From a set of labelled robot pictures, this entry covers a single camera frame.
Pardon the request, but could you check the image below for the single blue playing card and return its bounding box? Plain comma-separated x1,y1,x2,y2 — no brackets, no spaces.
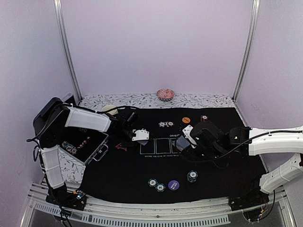
137,140,149,146

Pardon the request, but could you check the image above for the orange hundred chip stack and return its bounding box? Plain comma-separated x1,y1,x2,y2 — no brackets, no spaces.
200,115,208,122

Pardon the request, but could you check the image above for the blue playing card deck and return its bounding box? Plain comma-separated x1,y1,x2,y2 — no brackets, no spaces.
175,136,191,152

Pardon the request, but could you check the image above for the orange big blind button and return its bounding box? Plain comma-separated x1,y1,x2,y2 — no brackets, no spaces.
182,117,191,124

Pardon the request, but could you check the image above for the green blue chip stack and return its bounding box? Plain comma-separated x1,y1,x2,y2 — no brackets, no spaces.
187,170,198,183

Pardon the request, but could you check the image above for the blue white ten chip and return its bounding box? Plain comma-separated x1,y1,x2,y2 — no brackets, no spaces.
158,122,166,127

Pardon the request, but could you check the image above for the orange black hundred chip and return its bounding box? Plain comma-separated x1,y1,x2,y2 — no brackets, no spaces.
165,122,174,127

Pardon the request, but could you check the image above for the purple small blind button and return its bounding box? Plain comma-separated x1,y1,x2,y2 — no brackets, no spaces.
168,180,180,191

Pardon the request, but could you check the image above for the blue green fifty chip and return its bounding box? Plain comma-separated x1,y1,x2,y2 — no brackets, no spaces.
148,179,158,187

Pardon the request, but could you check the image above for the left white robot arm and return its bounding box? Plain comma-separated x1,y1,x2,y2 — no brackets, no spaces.
32,97,148,205

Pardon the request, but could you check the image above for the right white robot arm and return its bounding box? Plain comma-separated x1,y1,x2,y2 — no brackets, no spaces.
181,121,303,206

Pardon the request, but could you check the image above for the red black triangle token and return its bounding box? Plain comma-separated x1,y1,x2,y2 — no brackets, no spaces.
115,143,127,151

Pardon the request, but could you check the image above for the cream ceramic mug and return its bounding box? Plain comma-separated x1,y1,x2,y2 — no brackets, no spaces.
101,105,118,116

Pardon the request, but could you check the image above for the aluminium poker chip case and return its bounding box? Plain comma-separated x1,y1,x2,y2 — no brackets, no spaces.
55,93,110,167

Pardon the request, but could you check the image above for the black poker table mat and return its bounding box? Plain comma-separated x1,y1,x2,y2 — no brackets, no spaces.
80,108,266,204

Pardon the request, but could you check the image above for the red patterned small bowl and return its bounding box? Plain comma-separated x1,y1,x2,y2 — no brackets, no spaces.
157,89,175,102

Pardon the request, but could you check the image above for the poker chip stack front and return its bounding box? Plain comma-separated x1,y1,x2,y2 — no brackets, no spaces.
61,141,78,155

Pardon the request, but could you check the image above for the floral patterned tablecloth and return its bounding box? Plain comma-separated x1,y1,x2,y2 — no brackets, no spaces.
58,94,236,185

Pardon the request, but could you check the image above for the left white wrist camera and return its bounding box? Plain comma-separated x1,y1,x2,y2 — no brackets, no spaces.
132,129,150,141

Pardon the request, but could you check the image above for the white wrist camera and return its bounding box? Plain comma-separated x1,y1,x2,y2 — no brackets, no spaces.
132,129,150,141
182,125,195,143

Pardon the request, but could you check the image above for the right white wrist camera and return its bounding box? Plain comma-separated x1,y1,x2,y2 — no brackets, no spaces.
182,125,195,143

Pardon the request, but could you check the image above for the front aluminium rail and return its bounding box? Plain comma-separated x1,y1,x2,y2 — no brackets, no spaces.
22,182,296,227

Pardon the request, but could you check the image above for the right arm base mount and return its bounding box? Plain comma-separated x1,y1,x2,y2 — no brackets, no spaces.
229,190,269,222

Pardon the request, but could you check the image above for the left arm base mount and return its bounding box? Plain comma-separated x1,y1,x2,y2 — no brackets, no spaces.
45,185,87,211

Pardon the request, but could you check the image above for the right aluminium frame post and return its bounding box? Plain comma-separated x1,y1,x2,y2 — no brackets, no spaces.
232,0,260,103

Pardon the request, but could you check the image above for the aluminium frame post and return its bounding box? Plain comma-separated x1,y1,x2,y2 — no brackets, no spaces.
232,0,260,103
53,0,82,102

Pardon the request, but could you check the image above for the left aluminium frame post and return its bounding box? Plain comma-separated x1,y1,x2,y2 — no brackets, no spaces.
53,0,82,102

